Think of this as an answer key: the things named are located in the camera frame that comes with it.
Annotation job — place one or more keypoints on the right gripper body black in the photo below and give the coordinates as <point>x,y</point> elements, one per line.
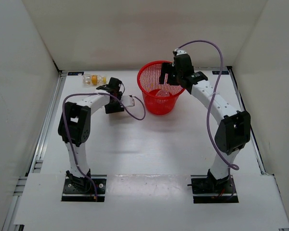
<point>178,75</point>

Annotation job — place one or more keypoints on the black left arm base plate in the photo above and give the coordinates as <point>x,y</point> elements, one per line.
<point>75,193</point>

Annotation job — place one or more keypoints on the red mesh plastic bin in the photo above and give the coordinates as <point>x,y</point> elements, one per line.
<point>159,99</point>

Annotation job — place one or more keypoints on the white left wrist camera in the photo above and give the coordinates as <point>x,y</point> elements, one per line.
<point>128,100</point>

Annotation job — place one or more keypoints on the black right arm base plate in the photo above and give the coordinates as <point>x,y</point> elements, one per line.
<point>225,194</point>

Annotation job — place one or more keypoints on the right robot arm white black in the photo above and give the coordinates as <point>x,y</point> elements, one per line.
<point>233,130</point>

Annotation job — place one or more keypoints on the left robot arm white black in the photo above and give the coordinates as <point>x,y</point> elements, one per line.
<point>75,126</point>

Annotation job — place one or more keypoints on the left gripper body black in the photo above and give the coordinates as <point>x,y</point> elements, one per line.
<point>114,107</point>

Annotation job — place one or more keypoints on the blue label left corner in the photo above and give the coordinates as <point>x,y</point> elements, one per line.
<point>75,73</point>

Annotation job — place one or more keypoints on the clear bottle yellow cap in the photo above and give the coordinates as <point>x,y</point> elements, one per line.
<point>93,80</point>

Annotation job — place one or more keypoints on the aluminium frame rail left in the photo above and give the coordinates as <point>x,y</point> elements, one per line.
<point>36,153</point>

